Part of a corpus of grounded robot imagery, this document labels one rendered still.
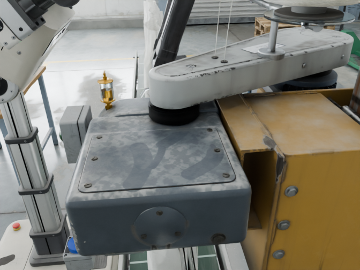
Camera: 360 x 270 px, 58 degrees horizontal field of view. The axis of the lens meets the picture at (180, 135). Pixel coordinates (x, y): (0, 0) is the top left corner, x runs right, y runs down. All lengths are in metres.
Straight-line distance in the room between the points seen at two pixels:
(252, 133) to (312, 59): 0.25
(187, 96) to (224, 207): 0.20
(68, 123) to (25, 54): 0.56
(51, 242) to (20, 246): 0.26
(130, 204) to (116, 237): 0.06
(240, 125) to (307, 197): 0.15
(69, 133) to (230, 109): 0.29
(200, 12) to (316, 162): 7.79
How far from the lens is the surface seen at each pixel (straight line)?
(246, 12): 8.47
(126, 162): 0.46
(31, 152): 1.47
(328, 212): 0.59
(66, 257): 1.04
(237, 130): 0.53
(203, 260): 1.57
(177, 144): 0.49
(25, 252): 1.94
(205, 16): 8.26
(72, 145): 0.63
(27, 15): 0.94
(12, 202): 2.73
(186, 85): 0.52
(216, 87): 0.56
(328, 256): 0.67
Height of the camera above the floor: 1.59
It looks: 30 degrees down
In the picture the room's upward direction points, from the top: 1 degrees counter-clockwise
